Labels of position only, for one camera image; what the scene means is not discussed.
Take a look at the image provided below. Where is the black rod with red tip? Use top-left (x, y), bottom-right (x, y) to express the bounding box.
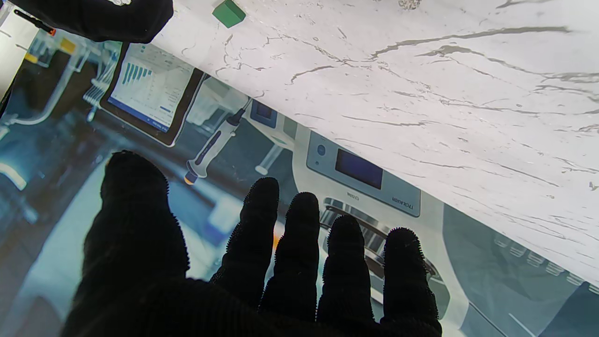
top-left (13, 9), bottom-right (57, 36)

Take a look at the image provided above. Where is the printed laboratory backdrop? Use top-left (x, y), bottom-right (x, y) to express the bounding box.
top-left (0, 23), bottom-right (599, 337)

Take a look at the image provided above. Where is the green domino block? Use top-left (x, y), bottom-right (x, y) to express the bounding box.
top-left (212, 0), bottom-right (246, 29)

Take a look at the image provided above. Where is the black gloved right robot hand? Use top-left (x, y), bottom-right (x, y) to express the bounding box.
top-left (9, 0), bottom-right (174, 44)

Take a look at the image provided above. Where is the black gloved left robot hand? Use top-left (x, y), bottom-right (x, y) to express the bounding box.
top-left (61, 150), bottom-right (443, 337)

